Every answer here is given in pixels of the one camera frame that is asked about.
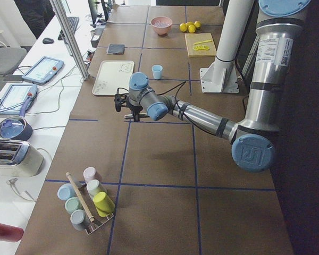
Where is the black keyboard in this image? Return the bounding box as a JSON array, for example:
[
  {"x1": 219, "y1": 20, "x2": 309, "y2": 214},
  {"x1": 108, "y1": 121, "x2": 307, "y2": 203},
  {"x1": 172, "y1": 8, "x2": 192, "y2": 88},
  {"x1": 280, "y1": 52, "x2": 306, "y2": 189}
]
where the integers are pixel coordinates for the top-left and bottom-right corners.
[{"x1": 57, "y1": 16, "x2": 80, "y2": 41}]

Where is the black computer mouse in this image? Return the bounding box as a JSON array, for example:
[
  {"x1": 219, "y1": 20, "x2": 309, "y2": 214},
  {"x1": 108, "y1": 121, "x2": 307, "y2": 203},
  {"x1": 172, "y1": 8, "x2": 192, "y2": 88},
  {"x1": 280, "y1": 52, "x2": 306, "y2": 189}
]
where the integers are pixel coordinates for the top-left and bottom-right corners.
[{"x1": 42, "y1": 38, "x2": 54, "y2": 45}]

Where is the red bottle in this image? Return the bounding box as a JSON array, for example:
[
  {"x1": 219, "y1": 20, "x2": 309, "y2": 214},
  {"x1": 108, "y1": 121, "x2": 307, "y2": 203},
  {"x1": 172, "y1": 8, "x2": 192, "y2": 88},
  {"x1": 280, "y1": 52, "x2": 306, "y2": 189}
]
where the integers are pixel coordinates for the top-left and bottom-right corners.
[{"x1": 0, "y1": 223, "x2": 24, "y2": 242}]

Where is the white pillar with base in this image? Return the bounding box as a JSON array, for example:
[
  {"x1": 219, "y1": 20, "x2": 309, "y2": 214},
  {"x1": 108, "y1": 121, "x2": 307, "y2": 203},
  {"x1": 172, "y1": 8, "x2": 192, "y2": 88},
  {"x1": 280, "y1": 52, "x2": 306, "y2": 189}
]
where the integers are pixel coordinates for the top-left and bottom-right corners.
[{"x1": 200, "y1": 0, "x2": 254, "y2": 93}]

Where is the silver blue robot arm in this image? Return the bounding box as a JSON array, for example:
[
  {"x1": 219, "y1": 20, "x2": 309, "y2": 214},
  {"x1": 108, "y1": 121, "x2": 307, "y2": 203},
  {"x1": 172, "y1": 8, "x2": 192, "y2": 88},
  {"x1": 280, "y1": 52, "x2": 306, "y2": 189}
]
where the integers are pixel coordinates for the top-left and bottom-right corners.
[{"x1": 114, "y1": 1, "x2": 309, "y2": 172}]

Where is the bamboo cutting board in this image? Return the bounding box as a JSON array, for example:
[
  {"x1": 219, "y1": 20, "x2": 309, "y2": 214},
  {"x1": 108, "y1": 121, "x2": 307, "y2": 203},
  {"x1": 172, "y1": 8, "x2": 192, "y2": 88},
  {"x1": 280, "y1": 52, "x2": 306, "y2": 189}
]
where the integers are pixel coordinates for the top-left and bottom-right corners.
[{"x1": 185, "y1": 33, "x2": 216, "y2": 57}]

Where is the aluminium frame post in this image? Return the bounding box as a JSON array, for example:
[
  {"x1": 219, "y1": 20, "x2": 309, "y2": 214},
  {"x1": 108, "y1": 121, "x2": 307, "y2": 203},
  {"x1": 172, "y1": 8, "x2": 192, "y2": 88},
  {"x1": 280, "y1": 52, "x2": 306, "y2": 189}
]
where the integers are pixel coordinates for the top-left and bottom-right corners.
[{"x1": 50, "y1": 0, "x2": 89, "y2": 81}]

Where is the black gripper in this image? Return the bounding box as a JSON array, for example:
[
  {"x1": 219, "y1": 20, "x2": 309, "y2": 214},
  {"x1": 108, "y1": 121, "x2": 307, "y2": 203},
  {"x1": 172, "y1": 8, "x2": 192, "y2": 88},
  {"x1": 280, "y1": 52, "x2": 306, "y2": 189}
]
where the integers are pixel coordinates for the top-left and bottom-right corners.
[{"x1": 114, "y1": 93, "x2": 143, "y2": 122}]

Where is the yellow plastic knife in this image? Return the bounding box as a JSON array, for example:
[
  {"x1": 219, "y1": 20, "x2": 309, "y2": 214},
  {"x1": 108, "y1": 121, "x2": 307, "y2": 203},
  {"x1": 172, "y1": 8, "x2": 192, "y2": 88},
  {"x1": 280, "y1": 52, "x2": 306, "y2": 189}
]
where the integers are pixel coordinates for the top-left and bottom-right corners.
[{"x1": 193, "y1": 39, "x2": 212, "y2": 45}]

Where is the grey folded cloth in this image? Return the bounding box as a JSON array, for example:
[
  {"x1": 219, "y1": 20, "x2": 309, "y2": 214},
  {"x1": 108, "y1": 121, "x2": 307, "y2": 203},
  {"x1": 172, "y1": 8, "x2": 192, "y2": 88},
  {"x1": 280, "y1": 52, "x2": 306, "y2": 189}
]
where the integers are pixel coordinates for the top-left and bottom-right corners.
[{"x1": 106, "y1": 44, "x2": 125, "y2": 55}]

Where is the light blue plastic cup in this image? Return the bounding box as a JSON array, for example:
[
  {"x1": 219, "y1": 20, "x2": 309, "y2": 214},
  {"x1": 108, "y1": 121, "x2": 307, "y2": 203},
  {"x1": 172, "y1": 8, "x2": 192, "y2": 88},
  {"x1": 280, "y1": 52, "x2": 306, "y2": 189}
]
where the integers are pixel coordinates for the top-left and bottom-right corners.
[{"x1": 152, "y1": 64, "x2": 163, "y2": 80}]

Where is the pink bowl of ice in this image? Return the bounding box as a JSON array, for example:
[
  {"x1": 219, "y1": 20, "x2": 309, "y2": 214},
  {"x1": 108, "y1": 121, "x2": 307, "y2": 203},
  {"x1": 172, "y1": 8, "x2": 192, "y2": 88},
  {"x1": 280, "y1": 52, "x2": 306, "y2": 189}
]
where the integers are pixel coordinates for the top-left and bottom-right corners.
[{"x1": 150, "y1": 16, "x2": 173, "y2": 36}]

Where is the black box with label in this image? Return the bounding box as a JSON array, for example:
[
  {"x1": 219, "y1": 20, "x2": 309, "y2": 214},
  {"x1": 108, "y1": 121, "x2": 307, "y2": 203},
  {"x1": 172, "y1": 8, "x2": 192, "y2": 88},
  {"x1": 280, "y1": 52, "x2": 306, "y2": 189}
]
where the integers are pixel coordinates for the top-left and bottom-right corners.
[{"x1": 90, "y1": 28, "x2": 104, "y2": 48}]

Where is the steel muddler black tip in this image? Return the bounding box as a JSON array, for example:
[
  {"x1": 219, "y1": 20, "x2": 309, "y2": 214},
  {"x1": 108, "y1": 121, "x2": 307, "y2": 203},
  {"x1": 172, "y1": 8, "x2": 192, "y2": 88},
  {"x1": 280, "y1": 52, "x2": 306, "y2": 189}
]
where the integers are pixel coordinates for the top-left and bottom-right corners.
[{"x1": 124, "y1": 113, "x2": 148, "y2": 120}]

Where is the cream bear tray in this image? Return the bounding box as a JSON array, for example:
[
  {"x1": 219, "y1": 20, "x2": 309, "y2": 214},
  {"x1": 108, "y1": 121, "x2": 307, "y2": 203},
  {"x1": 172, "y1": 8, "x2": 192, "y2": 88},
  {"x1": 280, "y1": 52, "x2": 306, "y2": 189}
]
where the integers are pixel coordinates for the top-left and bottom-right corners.
[{"x1": 92, "y1": 60, "x2": 134, "y2": 96}]

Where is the blue pot with lid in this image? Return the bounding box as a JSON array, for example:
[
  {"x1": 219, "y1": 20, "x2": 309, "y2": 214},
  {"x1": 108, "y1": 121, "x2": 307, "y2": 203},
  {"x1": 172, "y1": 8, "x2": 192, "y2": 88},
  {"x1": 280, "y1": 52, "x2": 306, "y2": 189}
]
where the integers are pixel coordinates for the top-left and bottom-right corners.
[{"x1": 0, "y1": 116, "x2": 33, "y2": 141}]

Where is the cup rack with cups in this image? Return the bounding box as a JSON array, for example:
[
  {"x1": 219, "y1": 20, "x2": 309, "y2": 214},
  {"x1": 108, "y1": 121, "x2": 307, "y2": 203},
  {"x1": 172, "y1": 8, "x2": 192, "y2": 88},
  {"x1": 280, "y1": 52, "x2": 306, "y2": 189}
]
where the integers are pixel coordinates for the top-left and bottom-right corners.
[{"x1": 57, "y1": 172, "x2": 115, "y2": 235}]

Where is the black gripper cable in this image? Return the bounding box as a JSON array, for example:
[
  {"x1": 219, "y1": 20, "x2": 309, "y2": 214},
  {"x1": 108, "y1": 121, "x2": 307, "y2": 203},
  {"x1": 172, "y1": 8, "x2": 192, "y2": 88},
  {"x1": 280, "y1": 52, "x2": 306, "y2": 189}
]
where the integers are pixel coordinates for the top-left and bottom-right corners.
[{"x1": 116, "y1": 79, "x2": 188, "y2": 107}]

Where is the blue teach pendant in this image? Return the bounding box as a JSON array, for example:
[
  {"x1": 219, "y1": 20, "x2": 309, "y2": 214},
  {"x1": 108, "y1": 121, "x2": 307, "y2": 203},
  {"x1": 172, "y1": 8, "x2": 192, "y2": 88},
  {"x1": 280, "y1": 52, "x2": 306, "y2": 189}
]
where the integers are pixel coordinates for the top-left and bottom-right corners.
[
  {"x1": 0, "y1": 83, "x2": 38, "y2": 115},
  {"x1": 22, "y1": 56, "x2": 64, "y2": 85}
]

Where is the lemon slices row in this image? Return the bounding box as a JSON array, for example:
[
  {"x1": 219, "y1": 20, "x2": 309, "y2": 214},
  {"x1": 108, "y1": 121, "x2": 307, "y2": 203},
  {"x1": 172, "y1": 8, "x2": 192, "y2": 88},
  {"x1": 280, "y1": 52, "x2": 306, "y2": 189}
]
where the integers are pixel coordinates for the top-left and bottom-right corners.
[{"x1": 193, "y1": 45, "x2": 210, "y2": 51}]

